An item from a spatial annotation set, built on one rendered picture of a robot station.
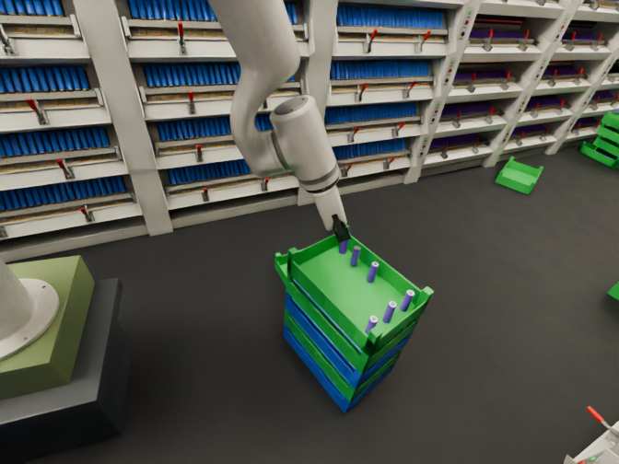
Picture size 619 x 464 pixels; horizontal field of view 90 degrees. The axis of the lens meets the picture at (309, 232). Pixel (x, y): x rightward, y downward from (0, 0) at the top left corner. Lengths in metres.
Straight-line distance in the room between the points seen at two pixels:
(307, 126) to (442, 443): 0.89
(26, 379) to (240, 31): 0.70
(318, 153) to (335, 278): 0.38
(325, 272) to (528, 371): 0.78
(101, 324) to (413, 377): 0.87
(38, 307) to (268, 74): 0.64
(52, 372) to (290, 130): 0.62
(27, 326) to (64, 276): 0.13
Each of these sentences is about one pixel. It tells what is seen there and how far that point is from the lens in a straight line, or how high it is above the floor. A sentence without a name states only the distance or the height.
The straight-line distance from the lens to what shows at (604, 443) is 1.17.
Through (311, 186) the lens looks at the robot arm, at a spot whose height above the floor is 0.62.
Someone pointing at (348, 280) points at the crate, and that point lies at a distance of 0.84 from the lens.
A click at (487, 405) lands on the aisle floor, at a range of 1.18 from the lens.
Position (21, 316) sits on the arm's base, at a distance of 0.81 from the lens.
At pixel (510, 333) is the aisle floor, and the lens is 1.39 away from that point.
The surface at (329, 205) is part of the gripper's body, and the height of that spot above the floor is 0.59.
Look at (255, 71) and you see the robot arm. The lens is 0.50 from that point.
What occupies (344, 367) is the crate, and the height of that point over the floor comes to 0.20.
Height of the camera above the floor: 0.94
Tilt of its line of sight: 40 degrees down
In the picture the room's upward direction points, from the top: 6 degrees clockwise
